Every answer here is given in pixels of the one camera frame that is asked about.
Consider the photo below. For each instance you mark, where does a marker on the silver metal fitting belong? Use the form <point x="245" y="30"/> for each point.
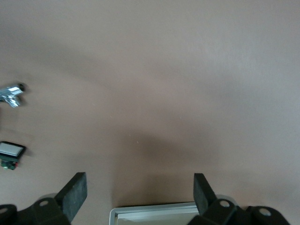
<point x="11" y="92"/>

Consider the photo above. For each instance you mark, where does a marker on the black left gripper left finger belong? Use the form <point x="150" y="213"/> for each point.
<point x="70" y="199"/>

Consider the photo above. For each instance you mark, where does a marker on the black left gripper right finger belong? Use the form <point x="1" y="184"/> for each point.
<point x="206" y="204"/>

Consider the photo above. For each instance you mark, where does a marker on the black rectangular white-faced switch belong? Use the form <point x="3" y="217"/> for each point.
<point x="10" y="150"/>

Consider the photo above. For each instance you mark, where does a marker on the white drawer with button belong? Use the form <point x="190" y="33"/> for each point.
<point x="145" y="208"/>

